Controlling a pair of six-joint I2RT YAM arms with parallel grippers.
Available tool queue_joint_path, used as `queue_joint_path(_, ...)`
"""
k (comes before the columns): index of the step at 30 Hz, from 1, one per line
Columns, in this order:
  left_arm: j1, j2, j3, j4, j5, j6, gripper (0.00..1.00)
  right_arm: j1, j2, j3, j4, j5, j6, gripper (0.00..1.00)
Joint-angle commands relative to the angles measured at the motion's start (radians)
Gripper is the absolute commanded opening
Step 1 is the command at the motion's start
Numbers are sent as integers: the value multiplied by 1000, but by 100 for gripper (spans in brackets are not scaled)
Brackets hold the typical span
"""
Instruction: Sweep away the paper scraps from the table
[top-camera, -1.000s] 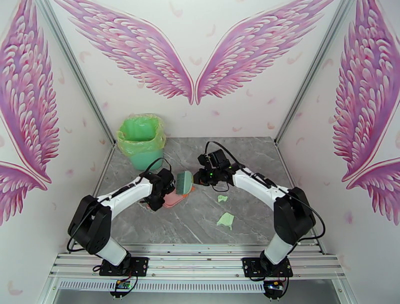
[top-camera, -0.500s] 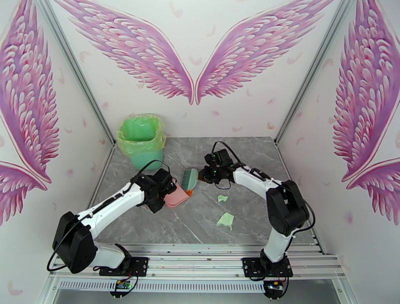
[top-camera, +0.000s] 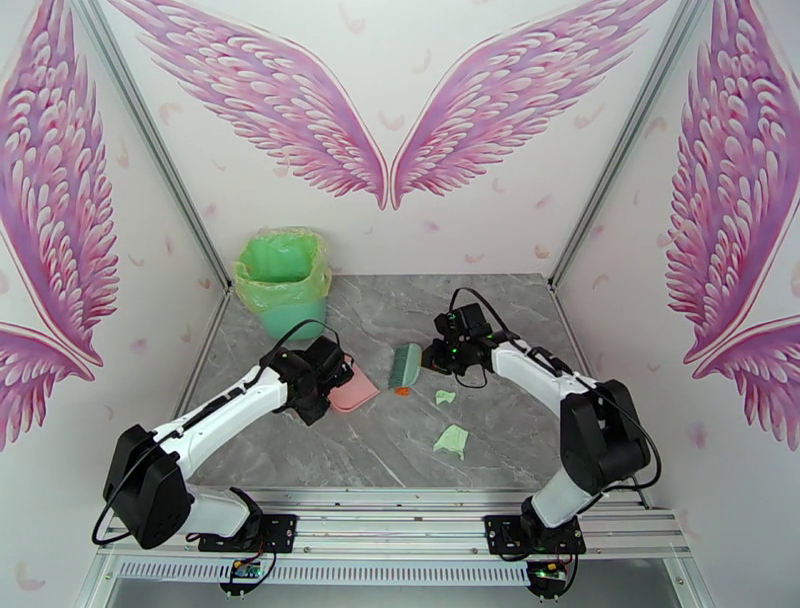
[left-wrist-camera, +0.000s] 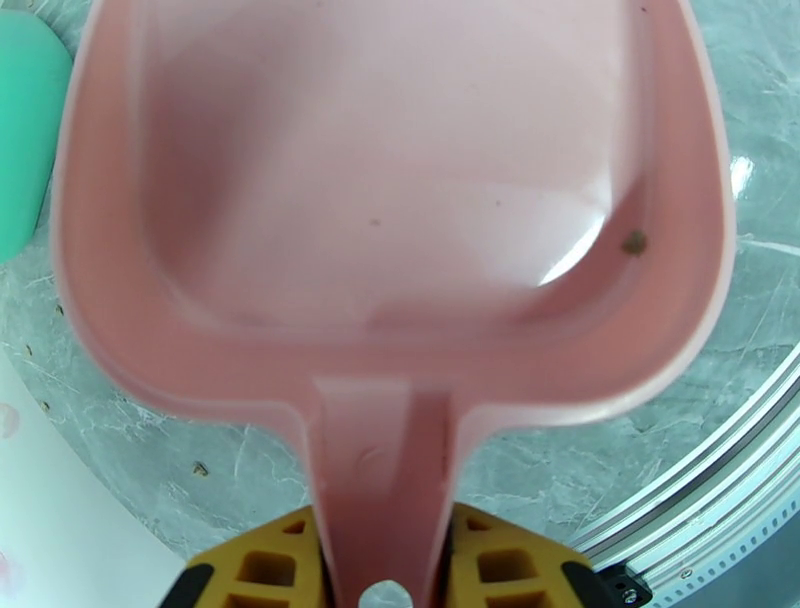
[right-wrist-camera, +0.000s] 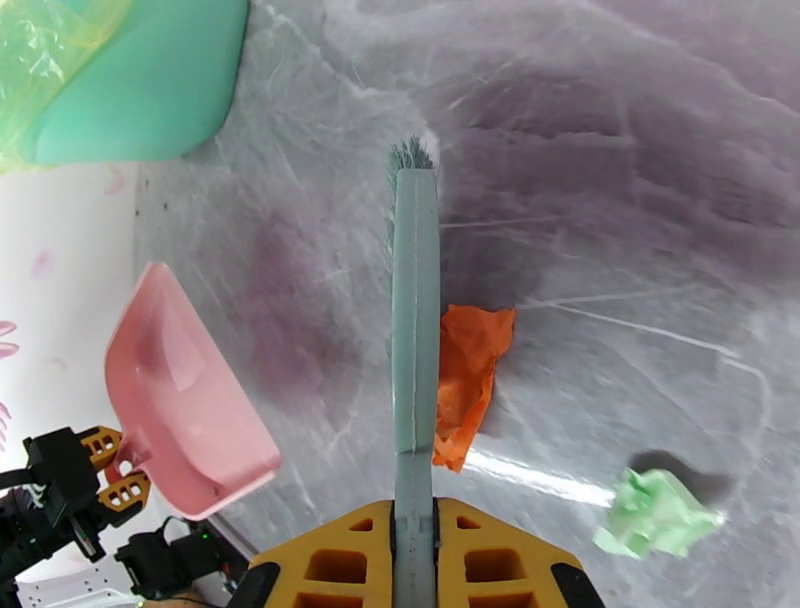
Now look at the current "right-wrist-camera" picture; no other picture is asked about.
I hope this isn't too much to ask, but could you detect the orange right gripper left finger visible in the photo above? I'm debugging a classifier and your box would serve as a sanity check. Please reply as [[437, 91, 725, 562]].
[[227, 499, 398, 608]]

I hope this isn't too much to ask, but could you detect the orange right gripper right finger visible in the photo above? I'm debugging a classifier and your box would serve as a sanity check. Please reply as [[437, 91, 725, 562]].
[[435, 497, 606, 608]]

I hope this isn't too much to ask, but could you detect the pink plastic dustpan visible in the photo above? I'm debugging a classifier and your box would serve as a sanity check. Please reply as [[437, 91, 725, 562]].
[[103, 261, 284, 522]]

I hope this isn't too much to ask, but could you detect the green paper scrap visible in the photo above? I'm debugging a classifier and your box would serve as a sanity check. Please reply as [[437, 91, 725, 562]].
[[592, 467, 721, 561]]

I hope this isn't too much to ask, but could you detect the orange paper scrap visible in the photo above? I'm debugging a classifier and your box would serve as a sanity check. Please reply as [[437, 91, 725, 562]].
[[431, 304, 518, 474]]

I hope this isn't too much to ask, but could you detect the teal hand brush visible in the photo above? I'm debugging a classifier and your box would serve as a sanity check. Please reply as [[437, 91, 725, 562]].
[[382, 132, 443, 608]]

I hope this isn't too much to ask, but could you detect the green plastic trash bin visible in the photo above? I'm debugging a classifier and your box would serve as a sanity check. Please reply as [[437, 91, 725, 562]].
[[34, 0, 251, 168]]

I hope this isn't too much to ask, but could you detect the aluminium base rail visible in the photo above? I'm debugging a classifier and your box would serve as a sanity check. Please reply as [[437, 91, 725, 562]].
[[15, 559, 148, 608]]

